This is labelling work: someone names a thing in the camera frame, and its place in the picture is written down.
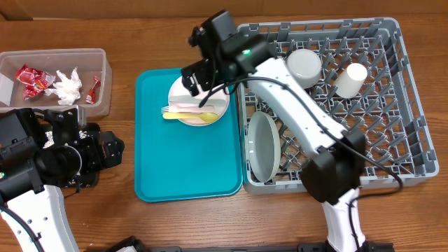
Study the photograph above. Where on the white round plate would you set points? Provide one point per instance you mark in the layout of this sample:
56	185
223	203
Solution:
177	90

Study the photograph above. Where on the grey dishwasher rack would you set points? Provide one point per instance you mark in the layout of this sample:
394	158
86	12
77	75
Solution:
387	107

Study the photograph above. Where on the large red snack wrapper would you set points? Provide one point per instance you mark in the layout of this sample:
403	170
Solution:
35	81

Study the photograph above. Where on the white rice grains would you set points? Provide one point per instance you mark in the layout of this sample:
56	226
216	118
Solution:
79	140

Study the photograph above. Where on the white paper cup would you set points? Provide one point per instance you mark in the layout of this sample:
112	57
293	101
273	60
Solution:
351	80

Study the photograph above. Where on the teal plastic tray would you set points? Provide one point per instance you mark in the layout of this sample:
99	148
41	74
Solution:
176	161

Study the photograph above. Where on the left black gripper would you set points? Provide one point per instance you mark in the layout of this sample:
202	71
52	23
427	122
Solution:
112	155

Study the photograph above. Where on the small grey bowl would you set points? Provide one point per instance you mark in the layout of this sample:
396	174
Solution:
305	66

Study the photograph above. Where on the white plastic fork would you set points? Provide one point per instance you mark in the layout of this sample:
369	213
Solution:
188	109

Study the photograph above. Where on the light blue plastic knife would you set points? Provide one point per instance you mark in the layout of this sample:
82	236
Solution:
191	100

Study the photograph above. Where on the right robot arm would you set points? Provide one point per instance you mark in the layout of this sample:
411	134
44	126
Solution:
335	155

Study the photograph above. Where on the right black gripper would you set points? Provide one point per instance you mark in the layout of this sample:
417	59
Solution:
206	68

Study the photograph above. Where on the clear plastic bin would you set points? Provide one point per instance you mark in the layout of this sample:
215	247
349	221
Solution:
91	62

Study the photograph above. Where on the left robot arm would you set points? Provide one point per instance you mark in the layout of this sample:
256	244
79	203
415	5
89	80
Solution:
43	151

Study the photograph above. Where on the black plastic bin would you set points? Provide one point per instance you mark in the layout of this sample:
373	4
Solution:
87	178

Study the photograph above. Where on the small red sauce packet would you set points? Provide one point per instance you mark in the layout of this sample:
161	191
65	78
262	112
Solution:
91	96

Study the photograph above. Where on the white napkin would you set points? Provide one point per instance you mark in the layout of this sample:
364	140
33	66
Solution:
67	90

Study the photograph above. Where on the yellow plastic spoon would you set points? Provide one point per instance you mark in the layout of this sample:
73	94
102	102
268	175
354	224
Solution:
204	117

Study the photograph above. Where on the grey round plate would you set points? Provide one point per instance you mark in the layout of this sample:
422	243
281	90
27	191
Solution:
264	150

